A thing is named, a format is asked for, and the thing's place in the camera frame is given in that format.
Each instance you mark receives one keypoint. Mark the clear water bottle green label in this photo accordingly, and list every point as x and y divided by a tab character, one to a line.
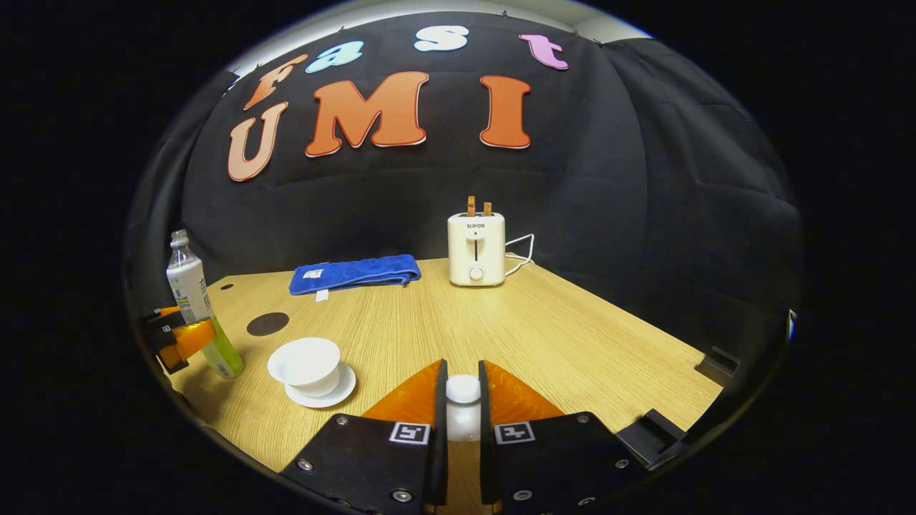
187	279

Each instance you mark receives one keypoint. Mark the white teacup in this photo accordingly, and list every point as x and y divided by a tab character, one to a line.
308	365

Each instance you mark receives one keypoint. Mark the white toaster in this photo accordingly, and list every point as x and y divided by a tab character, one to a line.
476	250

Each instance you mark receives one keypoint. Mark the blue folded towel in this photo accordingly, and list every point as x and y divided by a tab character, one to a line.
358	273

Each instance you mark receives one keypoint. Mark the black table bracket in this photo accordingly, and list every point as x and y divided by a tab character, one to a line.
655	438
718	366

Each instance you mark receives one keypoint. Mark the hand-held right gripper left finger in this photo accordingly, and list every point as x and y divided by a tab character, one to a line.
441	429

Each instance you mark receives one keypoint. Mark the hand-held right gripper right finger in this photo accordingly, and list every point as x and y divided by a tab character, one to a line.
486	458

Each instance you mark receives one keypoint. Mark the dark round coaster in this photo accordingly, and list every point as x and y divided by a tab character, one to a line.
268	324

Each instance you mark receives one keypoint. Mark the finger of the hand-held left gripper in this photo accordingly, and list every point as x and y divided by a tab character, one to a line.
193	336
169	310

